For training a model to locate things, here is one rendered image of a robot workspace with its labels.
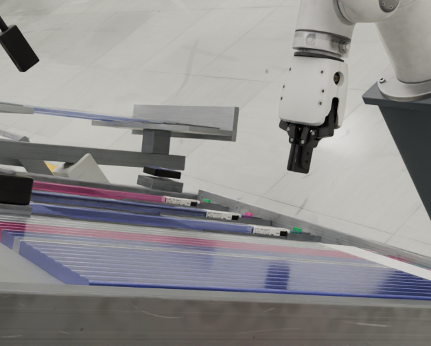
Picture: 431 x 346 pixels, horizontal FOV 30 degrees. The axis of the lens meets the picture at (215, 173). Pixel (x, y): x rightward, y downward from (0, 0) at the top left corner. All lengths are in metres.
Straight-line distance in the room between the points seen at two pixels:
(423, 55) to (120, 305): 0.92
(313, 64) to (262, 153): 1.78
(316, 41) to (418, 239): 1.13
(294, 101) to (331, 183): 1.40
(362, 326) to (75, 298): 0.25
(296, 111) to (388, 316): 0.59
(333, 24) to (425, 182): 0.43
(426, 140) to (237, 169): 1.60
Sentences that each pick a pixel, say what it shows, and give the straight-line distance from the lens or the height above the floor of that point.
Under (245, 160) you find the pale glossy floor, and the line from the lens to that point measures 2.99.
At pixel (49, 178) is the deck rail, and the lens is 1.23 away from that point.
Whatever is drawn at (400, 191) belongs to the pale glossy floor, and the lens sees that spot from 2.43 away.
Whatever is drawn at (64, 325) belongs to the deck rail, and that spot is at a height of 1.10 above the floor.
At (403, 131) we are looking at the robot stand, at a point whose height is 0.62.
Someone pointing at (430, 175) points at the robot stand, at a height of 0.53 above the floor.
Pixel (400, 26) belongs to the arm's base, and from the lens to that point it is 1.34.
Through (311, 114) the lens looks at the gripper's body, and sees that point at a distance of 1.19.
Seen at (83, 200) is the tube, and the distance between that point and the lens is 1.04.
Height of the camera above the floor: 1.35
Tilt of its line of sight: 27 degrees down
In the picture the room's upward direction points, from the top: 31 degrees counter-clockwise
